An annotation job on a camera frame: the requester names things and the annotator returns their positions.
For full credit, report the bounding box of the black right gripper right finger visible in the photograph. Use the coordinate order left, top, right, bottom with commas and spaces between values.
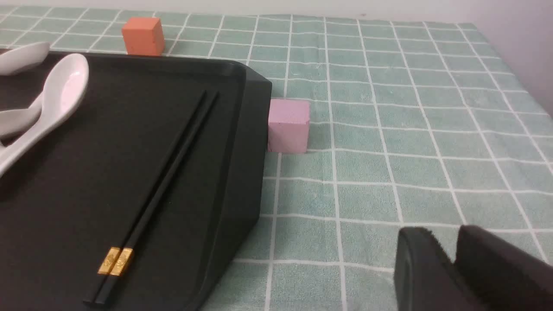
454, 225, 553, 311

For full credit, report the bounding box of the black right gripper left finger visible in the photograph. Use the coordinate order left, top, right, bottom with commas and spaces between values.
394, 228, 476, 311

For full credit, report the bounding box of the black chopstick gold band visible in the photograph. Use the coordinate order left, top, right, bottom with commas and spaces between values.
83, 90, 207, 305
94, 92, 219, 306

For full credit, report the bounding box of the green checkered tablecloth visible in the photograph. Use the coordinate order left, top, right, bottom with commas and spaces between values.
1, 3, 553, 311

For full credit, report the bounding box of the pink cube block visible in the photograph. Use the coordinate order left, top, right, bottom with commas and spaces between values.
268, 98, 310, 154

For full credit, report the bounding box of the black plastic tray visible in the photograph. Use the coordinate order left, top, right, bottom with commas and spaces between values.
1, 53, 273, 311

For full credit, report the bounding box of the orange cube block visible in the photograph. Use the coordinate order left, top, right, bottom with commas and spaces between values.
121, 16, 165, 56

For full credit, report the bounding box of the white ceramic soup spoon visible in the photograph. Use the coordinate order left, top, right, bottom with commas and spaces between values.
0, 93, 43, 139
0, 41, 50, 76
0, 53, 89, 175

